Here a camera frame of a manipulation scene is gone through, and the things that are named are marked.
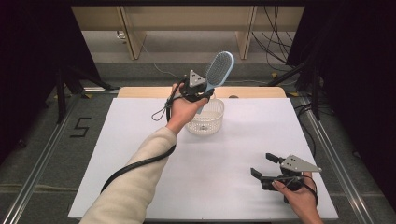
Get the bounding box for white table cover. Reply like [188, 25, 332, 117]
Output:
[67, 97, 340, 220]

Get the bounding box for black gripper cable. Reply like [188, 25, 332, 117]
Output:
[100, 77, 188, 194]
[301, 175, 319, 206]

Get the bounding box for person's left hand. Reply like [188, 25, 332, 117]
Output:
[165, 82, 210, 135]

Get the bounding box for person's right hand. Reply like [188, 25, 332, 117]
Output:
[271, 172, 319, 217]

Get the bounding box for wooden table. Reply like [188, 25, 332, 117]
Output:
[117, 86, 288, 99]

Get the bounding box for grey cord loop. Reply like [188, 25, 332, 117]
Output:
[150, 104, 172, 122]

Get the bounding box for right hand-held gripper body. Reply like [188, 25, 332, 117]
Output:
[261, 154, 323, 192]

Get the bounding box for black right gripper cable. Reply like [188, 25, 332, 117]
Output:
[301, 175, 319, 206]

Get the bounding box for light blue hairbrush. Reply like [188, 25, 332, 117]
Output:
[195, 50, 235, 116]

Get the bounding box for black tripod stand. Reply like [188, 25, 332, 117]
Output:
[55, 62, 120, 125]
[266, 60, 322, 121]

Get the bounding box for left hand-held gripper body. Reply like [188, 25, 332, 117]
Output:
[178, 69, 216, 104]

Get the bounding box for metal floor rail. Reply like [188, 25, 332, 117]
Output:
[298, 95, 376, 224]
[0, 92, 82, 224]

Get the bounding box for white plastic basket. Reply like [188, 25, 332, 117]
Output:
[185, 97, 226, 136]

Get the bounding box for beige wooden desk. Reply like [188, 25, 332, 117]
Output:
[70, 5, 306, 61]

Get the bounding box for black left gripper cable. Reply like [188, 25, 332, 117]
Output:
[100, 77, 188, 194]

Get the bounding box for bundle of black cables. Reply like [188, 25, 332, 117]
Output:
[251, 5, 302, 73]

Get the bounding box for dark curtain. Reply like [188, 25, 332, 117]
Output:
[0, 0, 102, 164]
[286, 0, 396, 213]

